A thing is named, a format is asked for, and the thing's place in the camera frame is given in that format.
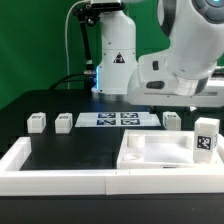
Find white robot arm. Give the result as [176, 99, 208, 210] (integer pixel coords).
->
[91, 0, 224, 107]

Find white square table top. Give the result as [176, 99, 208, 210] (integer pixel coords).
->
[116, 129, 201, 170]

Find black cables at base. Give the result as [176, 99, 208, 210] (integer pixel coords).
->
[49, 72, 96, 90]

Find white U-shaped obstacle fence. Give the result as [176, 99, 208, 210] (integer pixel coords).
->
[0, 137, 224, 196]

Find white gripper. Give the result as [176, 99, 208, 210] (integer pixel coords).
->
[127, 70, 224, 107]

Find white sheet with markers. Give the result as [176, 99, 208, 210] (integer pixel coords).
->
[75, 112, 161, 127]

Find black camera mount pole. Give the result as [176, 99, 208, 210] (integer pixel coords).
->
[72, 0, 124, 76]

